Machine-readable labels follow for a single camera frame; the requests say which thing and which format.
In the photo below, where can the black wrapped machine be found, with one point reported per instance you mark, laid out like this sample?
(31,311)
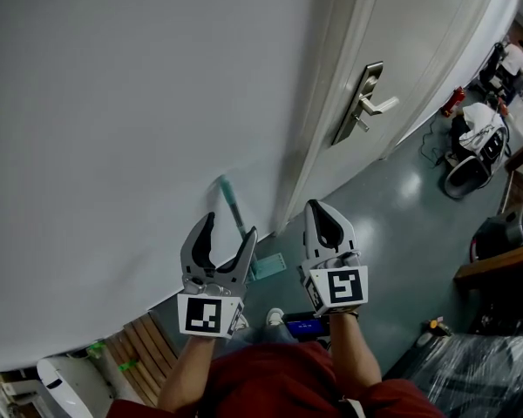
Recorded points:
(510,231)

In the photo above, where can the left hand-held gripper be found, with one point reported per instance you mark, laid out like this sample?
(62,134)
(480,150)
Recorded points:
(209,312)

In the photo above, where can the person's white shoe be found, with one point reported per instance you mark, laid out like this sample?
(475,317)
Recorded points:
(243,321)
(274,316)

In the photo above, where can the person's red shirt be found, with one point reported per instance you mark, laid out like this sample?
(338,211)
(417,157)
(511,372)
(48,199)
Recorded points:
(279,381)

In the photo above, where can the blue-screen phone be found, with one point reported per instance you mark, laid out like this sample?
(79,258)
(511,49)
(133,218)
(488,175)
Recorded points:
(305,325)

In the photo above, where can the person's right white shoe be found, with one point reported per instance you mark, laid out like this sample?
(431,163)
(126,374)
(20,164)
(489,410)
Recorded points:
(274,316)

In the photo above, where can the plastic-wrapped bundle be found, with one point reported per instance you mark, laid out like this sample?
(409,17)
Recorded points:
(484,377)

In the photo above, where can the red fire extinguisher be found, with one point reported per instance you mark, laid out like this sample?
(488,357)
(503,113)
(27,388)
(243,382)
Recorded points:
(453,100)

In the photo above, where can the wooden slatted board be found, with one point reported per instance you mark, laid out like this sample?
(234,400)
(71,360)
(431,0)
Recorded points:
(144,355)

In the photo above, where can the dark wooden furniture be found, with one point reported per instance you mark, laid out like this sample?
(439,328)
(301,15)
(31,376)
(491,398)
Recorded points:
(501,266)

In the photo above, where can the white door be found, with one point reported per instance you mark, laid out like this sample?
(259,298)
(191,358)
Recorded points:
(405,59)

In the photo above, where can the person's blue jeans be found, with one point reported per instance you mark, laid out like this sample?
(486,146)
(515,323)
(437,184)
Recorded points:
(270,335)

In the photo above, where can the person's left forearm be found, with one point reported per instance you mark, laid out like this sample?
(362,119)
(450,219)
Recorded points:
(183,372)

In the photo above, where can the green labelled clear bottle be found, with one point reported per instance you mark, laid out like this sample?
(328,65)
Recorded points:
(96,349)
(127,365)

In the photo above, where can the person's left white shoe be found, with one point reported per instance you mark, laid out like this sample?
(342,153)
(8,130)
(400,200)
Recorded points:
(243,321)

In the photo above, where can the person's right forearm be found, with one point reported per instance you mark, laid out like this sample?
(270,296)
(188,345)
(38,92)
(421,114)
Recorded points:
(357,351)

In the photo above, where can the black wristband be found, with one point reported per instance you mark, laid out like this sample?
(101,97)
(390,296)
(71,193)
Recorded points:
(353,313)

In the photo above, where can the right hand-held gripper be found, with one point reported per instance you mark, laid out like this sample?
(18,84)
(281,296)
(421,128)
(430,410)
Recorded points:
(340,287)

